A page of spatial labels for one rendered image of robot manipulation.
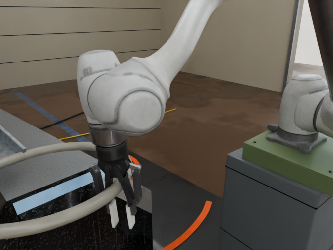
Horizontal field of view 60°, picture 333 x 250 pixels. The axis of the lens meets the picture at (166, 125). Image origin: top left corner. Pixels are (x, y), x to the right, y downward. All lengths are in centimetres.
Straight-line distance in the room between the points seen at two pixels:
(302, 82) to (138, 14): 665
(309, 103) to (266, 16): 483
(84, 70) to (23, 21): 586
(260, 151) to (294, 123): 17
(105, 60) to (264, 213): 93
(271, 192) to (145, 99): 87
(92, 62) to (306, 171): 82
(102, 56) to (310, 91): 80
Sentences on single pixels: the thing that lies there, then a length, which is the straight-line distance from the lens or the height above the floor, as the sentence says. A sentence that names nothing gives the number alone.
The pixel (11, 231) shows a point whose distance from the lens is 69.
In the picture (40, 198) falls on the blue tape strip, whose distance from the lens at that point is 103.
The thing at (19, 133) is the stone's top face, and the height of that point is 84.
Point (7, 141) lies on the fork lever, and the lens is 117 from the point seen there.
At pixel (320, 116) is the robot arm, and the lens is 115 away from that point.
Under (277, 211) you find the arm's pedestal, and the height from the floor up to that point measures 65.
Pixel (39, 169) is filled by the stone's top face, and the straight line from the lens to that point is 116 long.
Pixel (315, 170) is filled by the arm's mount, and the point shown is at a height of 87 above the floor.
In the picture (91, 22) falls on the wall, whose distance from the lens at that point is 697.
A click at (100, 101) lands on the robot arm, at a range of 49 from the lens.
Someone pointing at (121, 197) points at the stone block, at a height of 71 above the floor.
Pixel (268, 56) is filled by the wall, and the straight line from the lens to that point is 591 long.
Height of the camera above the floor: 137
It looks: 21 degrees down
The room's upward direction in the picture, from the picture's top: straight up
